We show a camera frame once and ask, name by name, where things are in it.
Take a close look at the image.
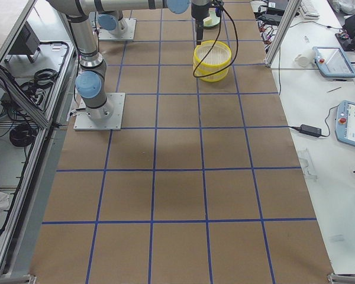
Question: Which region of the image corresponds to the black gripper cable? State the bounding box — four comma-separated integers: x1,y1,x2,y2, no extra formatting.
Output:
192,0,239,79

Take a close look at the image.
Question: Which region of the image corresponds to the yellow bottom steamer layer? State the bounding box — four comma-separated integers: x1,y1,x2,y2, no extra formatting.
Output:
195,65,229,82

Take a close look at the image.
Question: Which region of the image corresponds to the brown paper table mat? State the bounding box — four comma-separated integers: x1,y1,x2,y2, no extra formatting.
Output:
30,1,331,283

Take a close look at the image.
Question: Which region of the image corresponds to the white steamed bun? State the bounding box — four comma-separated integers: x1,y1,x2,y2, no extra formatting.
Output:
204,17,212,26

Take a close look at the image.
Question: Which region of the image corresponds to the clear plastic bracket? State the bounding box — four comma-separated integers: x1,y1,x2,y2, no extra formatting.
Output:
297,149,318,180

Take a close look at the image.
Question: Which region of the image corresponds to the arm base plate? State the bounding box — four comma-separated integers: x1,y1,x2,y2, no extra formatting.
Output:
73,93,125,131
99,18,137,41

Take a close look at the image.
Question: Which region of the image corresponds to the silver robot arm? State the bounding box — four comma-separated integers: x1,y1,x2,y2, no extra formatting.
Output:
49,1,213,120

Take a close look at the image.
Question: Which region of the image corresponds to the coiled black cable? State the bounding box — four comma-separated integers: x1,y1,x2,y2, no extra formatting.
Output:
8,122,35,148

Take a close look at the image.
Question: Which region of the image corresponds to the aluminium frame post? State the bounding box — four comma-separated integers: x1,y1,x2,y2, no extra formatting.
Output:
264,0,301,67

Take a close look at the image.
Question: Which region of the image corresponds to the far blue teach pendant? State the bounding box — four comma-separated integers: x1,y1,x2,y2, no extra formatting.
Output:
312,47,355,79

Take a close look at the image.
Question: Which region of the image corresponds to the white paper cup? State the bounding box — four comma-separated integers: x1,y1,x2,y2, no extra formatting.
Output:
294,49,315,67

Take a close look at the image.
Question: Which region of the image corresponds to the yellow top steamer layer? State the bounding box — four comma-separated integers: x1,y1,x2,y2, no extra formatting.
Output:
193,40,232,73

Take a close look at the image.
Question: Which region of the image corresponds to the light green plate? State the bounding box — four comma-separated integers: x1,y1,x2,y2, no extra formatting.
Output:
203,10,220,29

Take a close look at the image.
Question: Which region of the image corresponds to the black control box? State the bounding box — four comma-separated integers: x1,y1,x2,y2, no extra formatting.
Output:
8,21,40,63

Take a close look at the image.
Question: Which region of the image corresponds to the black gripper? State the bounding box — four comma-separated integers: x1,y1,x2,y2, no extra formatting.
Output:
191,0,210,45

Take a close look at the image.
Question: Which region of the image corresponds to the yellow steamer layer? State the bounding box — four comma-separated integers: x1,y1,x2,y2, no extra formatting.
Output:
193,40,232,73
195,65,229,82

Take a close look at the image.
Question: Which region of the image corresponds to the black power adapter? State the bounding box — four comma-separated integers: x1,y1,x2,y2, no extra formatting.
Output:
299,124,322,137

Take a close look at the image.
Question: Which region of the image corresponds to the blue teach pendant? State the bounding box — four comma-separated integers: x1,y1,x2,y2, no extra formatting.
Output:
312,47,355,79
335,101,355,146

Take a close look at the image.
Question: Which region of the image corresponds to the near blue teach pendant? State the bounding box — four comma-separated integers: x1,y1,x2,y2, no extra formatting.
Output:
335,101,355,146

